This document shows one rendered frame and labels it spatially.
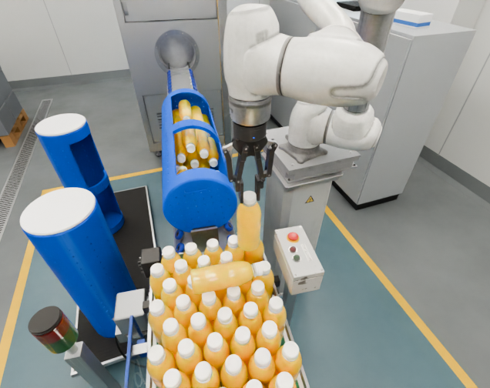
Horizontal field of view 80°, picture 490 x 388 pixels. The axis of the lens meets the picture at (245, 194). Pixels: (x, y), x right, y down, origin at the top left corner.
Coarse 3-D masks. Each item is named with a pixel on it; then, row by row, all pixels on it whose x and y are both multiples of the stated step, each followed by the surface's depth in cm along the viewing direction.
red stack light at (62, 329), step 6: (66, 318) 65; (60, 324) 62; (66, 324) 64; (54, 330) 61; (60, 330) 62; (66, 330) 64; (36, 336) 60; (42, 336) 60; (48, 336) 60; (54, 336) 61; (60, 336) 63; (42, 342) 61; (48, 342) 62; (54, 342) 62
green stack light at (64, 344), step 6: (72, 324) 68; (72, 330) 66; (66, 336) 64; (72, 336) 66; (60, 342) 63; (66, 342) 65; (72, 342) 66; (48, 348) 64; (54, 348) 64; (60, 348) 64; (66, 348) 65
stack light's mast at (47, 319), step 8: (40, 312) 62; (48, 312) 62; (56, 312) 62; (32, 320) 61; (40, 320) 61; (48, 320) 61; (56, 320) 61; (32, 328) 60; (40, 328) 60; (48, 328) 60; (72, 352) 70
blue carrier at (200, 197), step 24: (168, 96) 165; (192, 96) 170; (168, 120) 144; (192, 120) 136; (168, 144) 128; (216, 144) 153; (168, 168) 115; (216, 168) 145; (168, 192) 104; (192, 192) 106; (216, 192) 108; (168, 216) 111; (192, 216) 113; (216, 216) 116
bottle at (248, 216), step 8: (256, 200) 80; (240, 208) 80; (248, 208) 79; (256, 208) 80; (240, 216) 81; (248, 216) 80; (256, 216) 80; (240, 224) 82; (248, 224) 81; (256, 224) 82; (240, 232) 85; (248, 232) 84; (256, 232) 85; (240, 240) 87; (248, 240) 86; (256, 240) 87; (240, 248) 90; (248, 248) 88; (256, 248) 90
